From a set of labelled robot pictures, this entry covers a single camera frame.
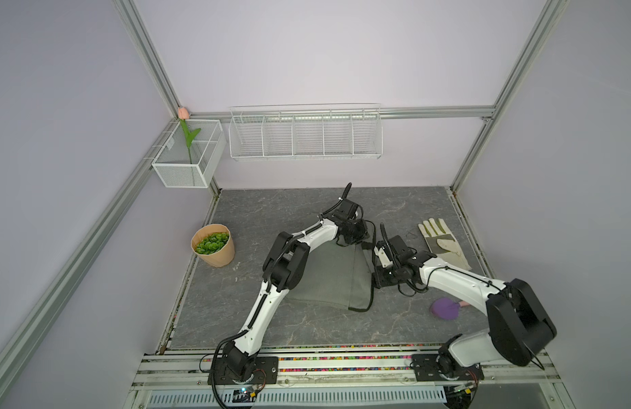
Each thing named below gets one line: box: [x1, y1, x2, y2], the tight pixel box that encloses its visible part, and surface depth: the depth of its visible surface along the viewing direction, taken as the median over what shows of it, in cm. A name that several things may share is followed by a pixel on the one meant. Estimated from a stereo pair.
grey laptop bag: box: [286, 236, 376, 313], surface depth 87 cm
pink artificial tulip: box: [177, 106, 202, 165], surface depth 92 cm
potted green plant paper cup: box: [190, 223, 236, 268], surface depth 91 cm
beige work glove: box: [417, 218, 473, 271], surface depth 103 cm
